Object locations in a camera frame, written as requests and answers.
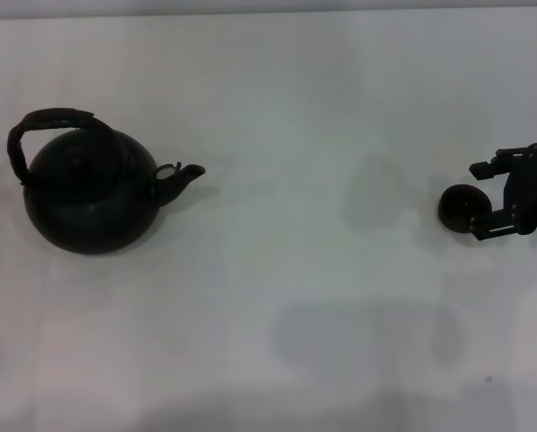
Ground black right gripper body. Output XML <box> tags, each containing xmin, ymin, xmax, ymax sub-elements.
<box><xmin>500</xmin><ymin>142</ymin><xmax>537</xmax><ymax>238</ymax></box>

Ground small dark teacup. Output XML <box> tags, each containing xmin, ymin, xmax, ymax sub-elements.
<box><xmin>437</xmin><ymin>184</ymin><xmax>495</xmax><ymax>236</ymax></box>

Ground black round teapot with handle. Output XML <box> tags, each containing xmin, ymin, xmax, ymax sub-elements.
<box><xmin>7</xmin><ymin>106</ymin><xmax>207</xmax><ymax>257</ymax></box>

